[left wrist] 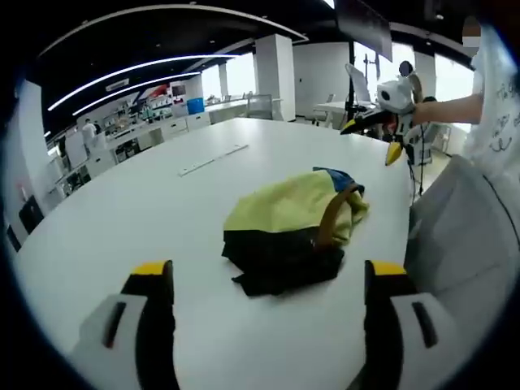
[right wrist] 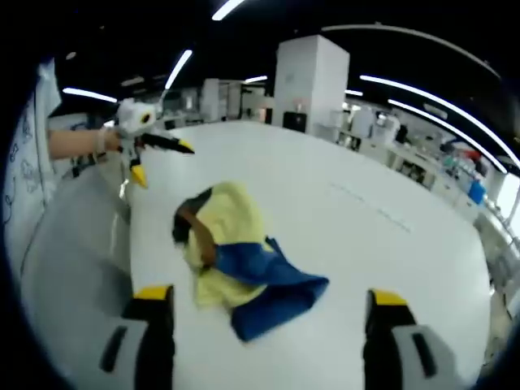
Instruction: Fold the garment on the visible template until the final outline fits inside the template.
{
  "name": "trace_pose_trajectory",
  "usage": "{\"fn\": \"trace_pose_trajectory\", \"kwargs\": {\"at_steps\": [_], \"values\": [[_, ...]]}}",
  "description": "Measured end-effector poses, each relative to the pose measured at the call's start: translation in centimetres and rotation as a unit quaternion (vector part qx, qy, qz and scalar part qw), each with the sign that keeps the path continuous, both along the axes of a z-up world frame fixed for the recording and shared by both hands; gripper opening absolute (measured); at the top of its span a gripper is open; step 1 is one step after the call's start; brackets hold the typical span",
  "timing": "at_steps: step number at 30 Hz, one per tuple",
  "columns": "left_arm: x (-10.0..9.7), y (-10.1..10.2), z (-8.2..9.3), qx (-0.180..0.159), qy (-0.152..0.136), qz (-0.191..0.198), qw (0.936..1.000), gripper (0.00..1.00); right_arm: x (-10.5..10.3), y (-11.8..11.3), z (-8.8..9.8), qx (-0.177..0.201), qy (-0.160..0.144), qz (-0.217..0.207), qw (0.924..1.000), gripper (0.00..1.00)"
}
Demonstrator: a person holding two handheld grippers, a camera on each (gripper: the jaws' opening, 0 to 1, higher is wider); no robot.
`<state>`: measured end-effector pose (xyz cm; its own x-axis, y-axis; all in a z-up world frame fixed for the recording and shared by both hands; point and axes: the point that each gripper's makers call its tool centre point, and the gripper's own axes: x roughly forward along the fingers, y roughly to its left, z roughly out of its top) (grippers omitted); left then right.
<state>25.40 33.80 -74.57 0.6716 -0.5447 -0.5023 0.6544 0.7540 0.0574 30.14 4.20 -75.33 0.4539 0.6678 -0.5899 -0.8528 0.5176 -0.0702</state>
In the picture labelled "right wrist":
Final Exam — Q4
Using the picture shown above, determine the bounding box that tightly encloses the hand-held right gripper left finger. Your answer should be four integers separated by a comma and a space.
87, 284, 176, 390

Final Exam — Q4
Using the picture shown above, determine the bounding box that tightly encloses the black box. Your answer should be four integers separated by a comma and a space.
283, 110, 308, 132

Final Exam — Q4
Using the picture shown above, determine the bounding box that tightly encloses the white shelf counter row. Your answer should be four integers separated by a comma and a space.
336, 107, 520, 245

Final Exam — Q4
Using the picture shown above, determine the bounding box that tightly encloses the person's white printed shirt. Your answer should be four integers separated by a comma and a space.
2, 56, 63, 265

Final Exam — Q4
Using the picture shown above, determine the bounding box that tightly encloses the yellow and blue garment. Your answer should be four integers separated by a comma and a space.
171, 181, 330, 342

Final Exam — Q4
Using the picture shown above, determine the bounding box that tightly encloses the blue crate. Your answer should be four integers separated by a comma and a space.
466, 178, 488, 203

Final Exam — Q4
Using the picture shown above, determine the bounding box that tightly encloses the long curved ceiling light strip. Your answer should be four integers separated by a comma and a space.
388, 98, 488, 154
359, 74, 509, 175

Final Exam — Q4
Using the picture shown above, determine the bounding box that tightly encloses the white square pillar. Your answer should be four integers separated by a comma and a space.
272, 34, 350, 137

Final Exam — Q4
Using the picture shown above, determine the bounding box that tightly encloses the person's left hand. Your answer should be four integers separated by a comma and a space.
93, 125, 123, 158

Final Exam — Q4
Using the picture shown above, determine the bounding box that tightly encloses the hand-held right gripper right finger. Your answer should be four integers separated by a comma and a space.
363, 288, 448, 390

